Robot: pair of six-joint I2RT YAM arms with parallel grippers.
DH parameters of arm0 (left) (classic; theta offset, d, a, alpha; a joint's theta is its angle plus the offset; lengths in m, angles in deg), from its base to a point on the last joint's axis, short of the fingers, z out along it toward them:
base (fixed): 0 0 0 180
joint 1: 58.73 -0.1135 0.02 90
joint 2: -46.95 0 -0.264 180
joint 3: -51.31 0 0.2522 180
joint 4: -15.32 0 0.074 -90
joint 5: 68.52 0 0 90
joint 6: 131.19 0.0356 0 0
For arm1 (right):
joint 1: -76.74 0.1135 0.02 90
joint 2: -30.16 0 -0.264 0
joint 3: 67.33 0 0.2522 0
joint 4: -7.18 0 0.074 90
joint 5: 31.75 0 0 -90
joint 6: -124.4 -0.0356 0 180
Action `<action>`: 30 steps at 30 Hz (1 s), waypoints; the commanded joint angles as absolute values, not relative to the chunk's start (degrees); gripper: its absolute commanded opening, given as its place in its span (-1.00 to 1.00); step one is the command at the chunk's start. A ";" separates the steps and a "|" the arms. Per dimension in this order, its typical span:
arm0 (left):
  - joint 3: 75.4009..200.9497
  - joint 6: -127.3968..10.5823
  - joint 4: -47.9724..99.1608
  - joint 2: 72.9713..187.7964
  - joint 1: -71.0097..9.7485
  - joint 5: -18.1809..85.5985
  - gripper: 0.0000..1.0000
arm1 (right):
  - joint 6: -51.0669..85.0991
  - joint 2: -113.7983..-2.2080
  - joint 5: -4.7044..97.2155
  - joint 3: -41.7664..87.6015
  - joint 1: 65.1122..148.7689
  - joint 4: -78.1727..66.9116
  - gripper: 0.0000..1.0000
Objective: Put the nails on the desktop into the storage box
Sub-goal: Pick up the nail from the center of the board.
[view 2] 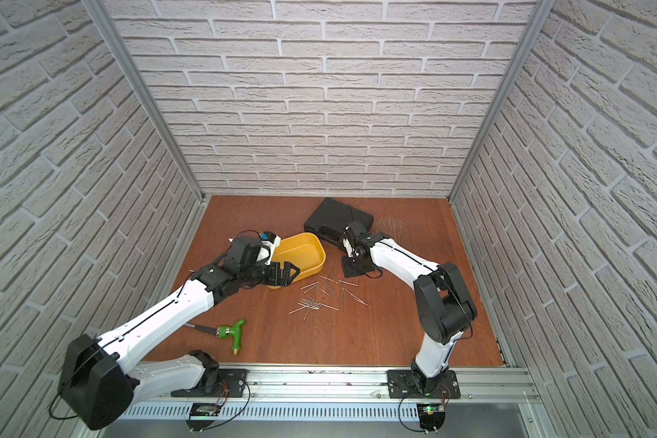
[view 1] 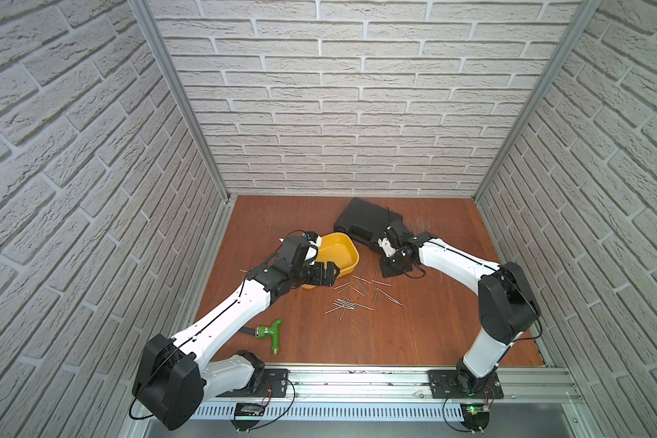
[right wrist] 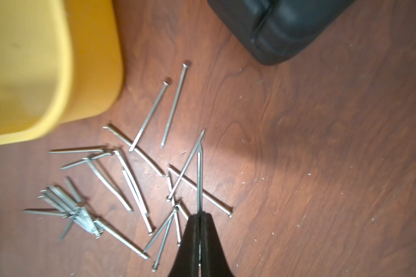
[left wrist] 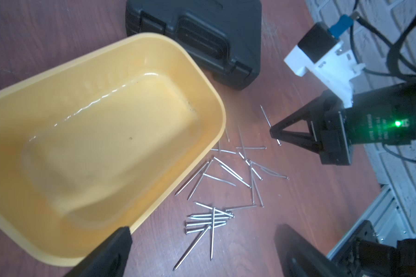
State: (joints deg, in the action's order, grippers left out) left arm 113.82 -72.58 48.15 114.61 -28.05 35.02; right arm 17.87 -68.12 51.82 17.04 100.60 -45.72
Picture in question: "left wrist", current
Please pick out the steel nail bundle nail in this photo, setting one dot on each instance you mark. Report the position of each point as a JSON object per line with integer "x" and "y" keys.
{"x": 201, "y": 223}

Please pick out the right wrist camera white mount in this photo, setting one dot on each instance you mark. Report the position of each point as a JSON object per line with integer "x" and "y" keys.
{"x": 320, "y": 52}

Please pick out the steel nail upper pair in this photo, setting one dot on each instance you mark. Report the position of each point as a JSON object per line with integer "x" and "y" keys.
{"x": 266, "y": 117}

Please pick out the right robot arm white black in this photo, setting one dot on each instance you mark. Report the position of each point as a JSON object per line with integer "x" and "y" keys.
{"x": 400, "y": 62}

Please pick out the black plastic tool case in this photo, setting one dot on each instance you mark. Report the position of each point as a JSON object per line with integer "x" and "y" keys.
{"x": 223, "y": 37}

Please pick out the steel nail long lower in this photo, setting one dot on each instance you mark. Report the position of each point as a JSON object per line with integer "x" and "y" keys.
{"x": 191, "y": 247}

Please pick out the steel nail far right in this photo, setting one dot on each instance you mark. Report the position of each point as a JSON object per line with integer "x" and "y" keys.
{"x": 269, "y": 171}

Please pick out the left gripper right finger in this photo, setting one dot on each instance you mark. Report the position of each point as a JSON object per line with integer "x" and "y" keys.
{"x": 298, "y": 258}

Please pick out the aluminium front rail frame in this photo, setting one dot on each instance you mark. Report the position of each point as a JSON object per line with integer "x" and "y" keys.
{"x": 385, "y": 217}

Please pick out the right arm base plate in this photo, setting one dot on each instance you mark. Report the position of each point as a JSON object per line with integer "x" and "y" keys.
{"x": 362, "y": 255}

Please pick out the steel nail centre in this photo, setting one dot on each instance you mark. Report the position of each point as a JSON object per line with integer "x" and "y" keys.
{"x": 231, "y": 172}

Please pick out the yellow plastic storage box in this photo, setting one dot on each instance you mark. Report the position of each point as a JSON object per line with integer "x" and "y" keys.
{"x": 99, "y": 143}

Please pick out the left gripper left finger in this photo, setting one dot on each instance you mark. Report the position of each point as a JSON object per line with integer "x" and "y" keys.
{"x": 109, "y": 259}

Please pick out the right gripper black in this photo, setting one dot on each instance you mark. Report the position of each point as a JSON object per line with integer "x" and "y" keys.
{"x": 386, "y": 116}

